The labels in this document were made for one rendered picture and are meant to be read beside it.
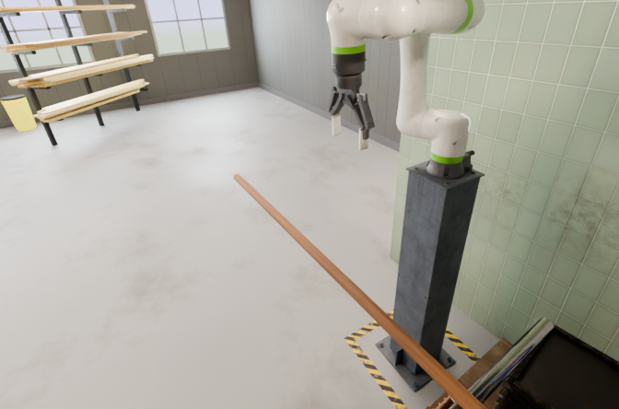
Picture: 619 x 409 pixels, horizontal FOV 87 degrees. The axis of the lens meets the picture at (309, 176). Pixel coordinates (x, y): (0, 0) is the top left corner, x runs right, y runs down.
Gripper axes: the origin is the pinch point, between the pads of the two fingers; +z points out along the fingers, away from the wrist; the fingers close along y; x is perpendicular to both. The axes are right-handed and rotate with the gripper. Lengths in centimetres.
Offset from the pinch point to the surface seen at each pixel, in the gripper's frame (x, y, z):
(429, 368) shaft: 23, -55, 23
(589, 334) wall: -94, -59, 108
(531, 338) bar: -1, -61, 27
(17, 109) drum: 212, 685, 113
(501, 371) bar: 11, -62, 26
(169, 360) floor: 81, 71, 144
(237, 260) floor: 17, 131, 149
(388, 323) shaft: 23, -43, 23
